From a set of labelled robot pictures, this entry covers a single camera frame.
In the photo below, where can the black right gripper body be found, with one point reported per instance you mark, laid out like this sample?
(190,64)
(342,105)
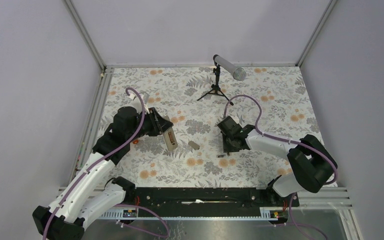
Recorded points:
(228,145)

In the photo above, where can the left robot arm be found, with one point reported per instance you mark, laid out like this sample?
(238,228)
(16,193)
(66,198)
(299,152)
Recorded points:
(73,211)

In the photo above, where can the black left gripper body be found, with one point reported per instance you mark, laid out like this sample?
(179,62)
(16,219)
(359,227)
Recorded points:
(151,126)

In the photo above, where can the floral table mat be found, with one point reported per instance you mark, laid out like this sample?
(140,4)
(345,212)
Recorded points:
(274,98)

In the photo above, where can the grey microphone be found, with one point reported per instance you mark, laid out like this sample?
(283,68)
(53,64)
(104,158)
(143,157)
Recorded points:
(238,73)

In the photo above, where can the grey battery compartment cover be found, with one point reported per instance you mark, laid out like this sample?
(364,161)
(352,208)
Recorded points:
(194,145)

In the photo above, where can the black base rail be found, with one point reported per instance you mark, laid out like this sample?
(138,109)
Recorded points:
(193,202)

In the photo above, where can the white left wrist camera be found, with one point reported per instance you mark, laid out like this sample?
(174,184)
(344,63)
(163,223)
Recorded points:
(136,102)

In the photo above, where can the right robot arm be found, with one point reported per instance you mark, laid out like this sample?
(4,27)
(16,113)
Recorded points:
(312,166)

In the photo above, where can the white remote control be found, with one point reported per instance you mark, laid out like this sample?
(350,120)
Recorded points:
(168,134)

